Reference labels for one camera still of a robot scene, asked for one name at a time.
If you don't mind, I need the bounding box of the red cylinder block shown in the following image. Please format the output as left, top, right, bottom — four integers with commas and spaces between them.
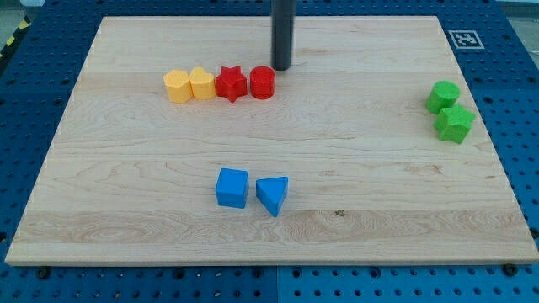
249, 66, 275, 99

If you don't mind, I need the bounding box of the blue triangle block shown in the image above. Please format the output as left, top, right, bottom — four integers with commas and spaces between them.
256, 176, 289, 217

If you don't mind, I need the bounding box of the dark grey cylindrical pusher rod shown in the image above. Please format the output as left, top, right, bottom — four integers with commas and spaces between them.
271, 0, 296, 71

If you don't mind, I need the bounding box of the light wooden board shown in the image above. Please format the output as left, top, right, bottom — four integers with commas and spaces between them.
6, 16, 538, 266

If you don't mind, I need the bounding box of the white fiducial marker tag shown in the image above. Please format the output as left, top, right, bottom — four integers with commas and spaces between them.
449, 29, 484, 50

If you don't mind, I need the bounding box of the yellow heart block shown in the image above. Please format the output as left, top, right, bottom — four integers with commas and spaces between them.
189, 66, 216, 100

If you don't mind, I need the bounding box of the green cylinder block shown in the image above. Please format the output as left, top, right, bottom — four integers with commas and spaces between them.
425, 80, 460, 114

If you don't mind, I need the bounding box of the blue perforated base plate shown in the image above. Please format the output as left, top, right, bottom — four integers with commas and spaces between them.
1, 0, 538, 302

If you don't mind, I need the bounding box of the blue cube block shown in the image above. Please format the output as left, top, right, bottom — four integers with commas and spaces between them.
216, 167, 249, 209

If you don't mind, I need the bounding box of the red star block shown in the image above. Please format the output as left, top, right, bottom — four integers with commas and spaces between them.
216, 66, 248, 103

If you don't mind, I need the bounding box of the green star block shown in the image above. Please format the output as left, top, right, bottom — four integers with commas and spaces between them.
434, 104, 476, 144

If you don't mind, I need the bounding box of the yellow hexagon block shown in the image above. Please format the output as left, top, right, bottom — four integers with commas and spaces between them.
163, 70, 193, 104

